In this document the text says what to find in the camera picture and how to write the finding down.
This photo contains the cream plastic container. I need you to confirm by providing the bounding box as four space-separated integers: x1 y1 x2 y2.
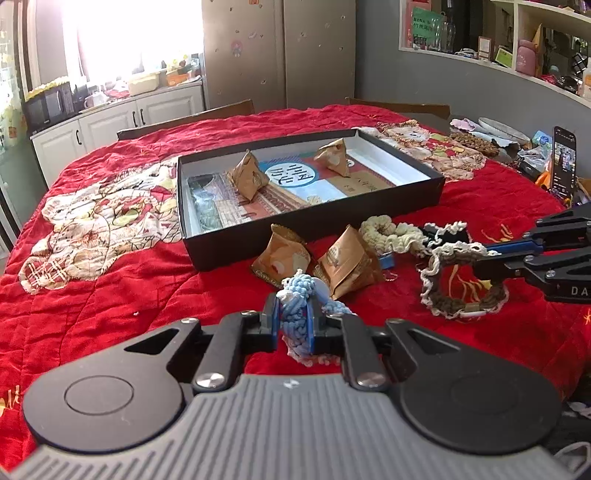
127 71 161 97

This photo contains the black cream-edged crocheted scrunchie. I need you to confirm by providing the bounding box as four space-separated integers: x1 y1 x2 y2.
422 220 472 245

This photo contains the red paper poster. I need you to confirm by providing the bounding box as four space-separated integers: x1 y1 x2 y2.
405 0 432 47

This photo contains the white wall shelf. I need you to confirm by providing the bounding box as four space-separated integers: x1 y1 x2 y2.
398 0 591 112

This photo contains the green paper sign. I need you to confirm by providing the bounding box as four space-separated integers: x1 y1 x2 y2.
410 7 444 49

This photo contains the pile of brown nuts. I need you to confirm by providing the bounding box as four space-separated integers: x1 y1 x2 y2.
450 131 500 157

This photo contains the bright kitchen window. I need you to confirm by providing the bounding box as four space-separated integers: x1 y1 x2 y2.
60 0 204 84

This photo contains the brown pyramid snack packet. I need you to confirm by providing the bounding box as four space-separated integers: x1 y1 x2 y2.
314 225 384 301
252 224 313 289
228 150 269 202
314 137 352 177

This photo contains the white plate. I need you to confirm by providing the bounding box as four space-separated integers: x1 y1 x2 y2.
478 117 531 144

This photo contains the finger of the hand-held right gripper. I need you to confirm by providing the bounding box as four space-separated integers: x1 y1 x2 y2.
471 254 556 281
484 202 591 258

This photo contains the black shallow box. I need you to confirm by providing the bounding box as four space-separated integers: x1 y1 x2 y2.
177 128 446 272

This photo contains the pink thermos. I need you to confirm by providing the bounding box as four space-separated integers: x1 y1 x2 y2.
515 39 537 76

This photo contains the brown cream-edged crocheted scrunchie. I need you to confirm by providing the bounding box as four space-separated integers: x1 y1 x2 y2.
419 242 509 319

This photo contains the beige refrigerator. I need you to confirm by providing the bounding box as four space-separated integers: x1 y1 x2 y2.
202 0 357 112

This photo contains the dark wooden chair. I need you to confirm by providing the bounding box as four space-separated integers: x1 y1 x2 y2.
345 97 451 120
116 99 256 141

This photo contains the blue crocheted scrunchie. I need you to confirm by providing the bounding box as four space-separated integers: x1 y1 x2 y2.
276 269 358 367

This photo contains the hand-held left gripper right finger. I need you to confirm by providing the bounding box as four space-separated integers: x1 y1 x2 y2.
307 305 462 392

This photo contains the black microwave oven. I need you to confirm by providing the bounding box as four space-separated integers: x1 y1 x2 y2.
22 83 75 131

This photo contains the clear drinking glass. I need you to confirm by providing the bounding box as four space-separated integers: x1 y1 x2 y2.
434 11 458 51

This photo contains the black smartphone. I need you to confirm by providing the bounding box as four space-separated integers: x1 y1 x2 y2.
553 126 578 192

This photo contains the cream crocheted scrunchie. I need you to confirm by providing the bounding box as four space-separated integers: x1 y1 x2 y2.
359 215 430 257

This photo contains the red bear-print blanket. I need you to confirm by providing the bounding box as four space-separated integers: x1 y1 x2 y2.
0 104 591 462

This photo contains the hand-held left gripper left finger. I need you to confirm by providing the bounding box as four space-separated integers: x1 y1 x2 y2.
124 295 282 393

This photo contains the white kitchen cabinet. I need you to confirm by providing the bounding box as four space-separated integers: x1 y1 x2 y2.
30 83 206 190

